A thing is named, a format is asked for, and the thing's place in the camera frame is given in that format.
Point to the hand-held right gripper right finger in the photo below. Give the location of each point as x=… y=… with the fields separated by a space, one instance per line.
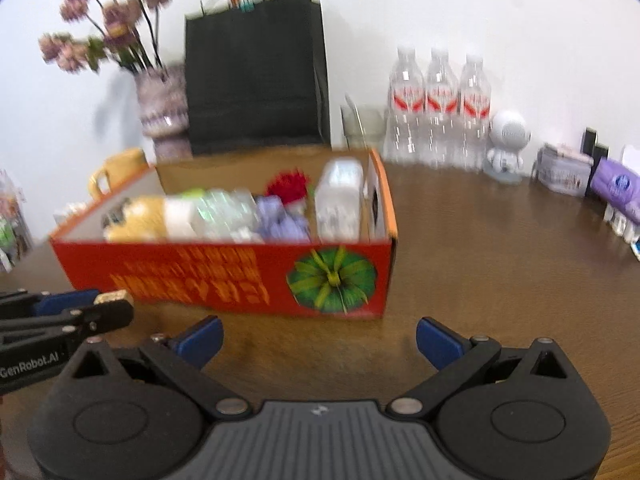
x=440 y=342

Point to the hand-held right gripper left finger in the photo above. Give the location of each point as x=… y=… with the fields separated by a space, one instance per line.
x=200 y=342

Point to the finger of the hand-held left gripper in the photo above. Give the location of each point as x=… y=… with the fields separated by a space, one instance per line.
x=65 y=301
x=110 y=312

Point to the red cardboard box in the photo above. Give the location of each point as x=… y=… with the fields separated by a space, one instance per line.
x=210 y=280

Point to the iridescent mesh bath ball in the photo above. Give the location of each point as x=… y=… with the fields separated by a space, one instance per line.
x=225 y=212

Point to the white plastic container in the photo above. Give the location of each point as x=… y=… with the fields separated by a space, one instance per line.
x=340 y=200

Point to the orange and white plush toy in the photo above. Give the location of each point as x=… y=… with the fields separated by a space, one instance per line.
x=145 y=217

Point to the yellow mug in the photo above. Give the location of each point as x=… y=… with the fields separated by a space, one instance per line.
x=122 y=170

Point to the purple knitted item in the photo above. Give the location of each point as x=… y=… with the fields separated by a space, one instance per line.
x=280 y=220

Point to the red fuzzy item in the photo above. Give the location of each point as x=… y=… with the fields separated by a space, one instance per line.
x=286 y=186

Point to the mottled purple vase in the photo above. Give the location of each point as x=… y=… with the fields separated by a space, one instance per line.
x=162 y=110

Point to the white robot figure speaker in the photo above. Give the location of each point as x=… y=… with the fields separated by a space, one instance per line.
x=507 y=140

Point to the row of small white vials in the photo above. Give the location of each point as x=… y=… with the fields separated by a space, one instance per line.
x=622 y=222

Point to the clear drinking glass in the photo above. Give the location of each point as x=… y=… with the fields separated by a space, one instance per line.
x=367 y=130

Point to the clear water bottle red label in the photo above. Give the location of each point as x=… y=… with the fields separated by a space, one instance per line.
x=441 y=110
x=474 y=115
x=404 y=110

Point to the purple tissue pack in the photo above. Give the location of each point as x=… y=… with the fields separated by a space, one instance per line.
x=617 y=185

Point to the black upright block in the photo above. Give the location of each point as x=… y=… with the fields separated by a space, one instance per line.
x=592 y=142

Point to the black paper bag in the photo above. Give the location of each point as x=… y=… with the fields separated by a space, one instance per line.
x=250 y=70

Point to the dried rose bouquet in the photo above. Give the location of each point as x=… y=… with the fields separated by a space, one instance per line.
x=115 y=15

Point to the green binder clip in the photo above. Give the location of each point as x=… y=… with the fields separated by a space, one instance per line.
x=246 y=7

